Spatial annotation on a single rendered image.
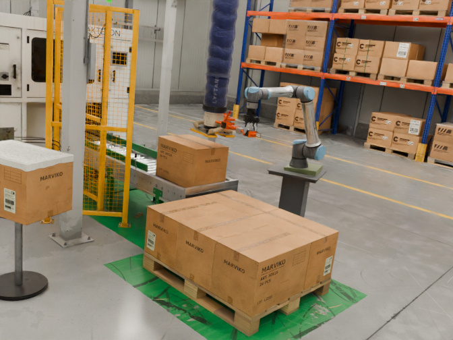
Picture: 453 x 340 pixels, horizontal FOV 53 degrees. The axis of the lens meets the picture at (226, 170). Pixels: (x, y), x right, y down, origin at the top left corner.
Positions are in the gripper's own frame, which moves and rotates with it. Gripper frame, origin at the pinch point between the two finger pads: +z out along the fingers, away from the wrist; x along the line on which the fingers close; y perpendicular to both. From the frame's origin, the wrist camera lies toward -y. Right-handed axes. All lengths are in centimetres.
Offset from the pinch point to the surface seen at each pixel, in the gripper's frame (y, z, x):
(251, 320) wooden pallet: -92, 108, 45
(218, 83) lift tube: 50, -34, 6
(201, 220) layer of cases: -18, 66, 48
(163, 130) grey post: 363, 70, -85
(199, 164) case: 49, 40, 17
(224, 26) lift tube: 49, -83, 6
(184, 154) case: 65, 34, 25
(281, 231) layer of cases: -54, 66, -2
